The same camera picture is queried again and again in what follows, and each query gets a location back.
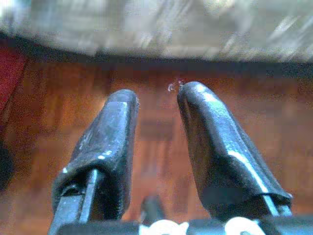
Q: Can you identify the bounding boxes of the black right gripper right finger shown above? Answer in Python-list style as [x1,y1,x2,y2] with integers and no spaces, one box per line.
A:
[177,81,294,222]

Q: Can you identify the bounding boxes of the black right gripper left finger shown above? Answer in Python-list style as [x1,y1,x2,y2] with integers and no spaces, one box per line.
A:
[47,89,140,235]

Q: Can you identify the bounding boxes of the large red cushion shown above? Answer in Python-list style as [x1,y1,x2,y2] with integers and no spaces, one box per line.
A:
[0,46,27,116]

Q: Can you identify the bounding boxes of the beige floral bed sheet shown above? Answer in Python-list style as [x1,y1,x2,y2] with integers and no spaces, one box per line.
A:
[0,0,313,63]

